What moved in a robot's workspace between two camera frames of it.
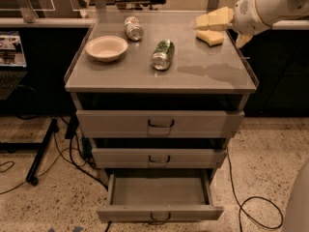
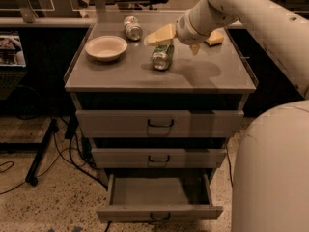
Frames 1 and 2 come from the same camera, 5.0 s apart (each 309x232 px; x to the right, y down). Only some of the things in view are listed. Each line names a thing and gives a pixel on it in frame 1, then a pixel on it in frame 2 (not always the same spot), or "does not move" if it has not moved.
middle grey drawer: (155, 158) does not move
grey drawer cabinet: (158, 106) does not move
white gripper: (247, 17) -> (185, 30)
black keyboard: (9, 80) does not move
